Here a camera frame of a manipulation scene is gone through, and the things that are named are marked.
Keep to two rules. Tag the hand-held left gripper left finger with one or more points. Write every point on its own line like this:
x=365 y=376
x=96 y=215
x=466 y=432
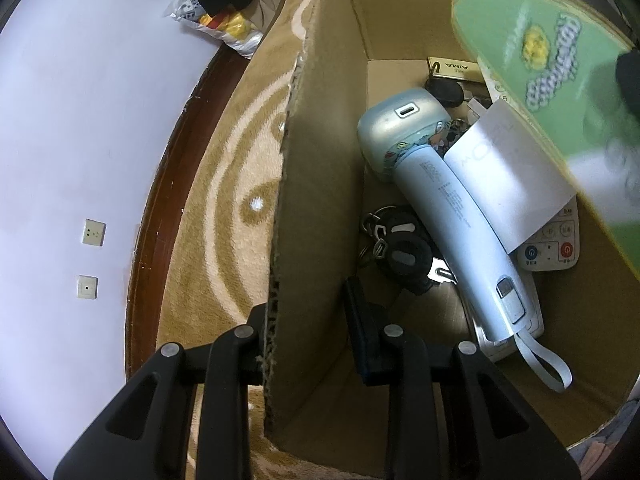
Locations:
x=252 y=355

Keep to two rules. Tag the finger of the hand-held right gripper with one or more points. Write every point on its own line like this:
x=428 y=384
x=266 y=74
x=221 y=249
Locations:
x=630 y=75

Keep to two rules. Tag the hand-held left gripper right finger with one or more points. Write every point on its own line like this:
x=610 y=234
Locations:
x=365 y=340

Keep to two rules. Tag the black key fob bunch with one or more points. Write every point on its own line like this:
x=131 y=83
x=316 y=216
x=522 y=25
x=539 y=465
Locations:
x=405 y=255

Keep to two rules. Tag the yellow oval case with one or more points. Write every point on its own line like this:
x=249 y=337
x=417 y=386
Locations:
x=525 y=60

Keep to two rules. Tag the grey card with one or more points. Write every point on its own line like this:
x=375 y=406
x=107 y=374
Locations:
x=510 y=185

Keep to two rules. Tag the gold key tag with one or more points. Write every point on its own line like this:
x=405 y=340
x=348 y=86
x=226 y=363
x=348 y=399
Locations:
x=455 y=66

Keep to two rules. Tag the cardboard box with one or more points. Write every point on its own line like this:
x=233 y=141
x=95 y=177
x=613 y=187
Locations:
x=320 y=160

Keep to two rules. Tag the round black key fob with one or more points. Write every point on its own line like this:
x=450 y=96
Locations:
x=445 y=92

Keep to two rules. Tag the white tube with text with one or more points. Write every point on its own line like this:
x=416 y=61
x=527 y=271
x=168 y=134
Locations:
x=555 y=250

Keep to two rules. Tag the tan printed blanket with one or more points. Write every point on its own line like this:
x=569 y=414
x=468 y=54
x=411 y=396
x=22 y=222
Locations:
x=225 y=210

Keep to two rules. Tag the snack bags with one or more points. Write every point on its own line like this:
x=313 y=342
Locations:
x=220 y=25

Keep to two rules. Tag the wall socket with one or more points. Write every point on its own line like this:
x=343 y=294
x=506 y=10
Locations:
x=94 y=232
x=87 y=286

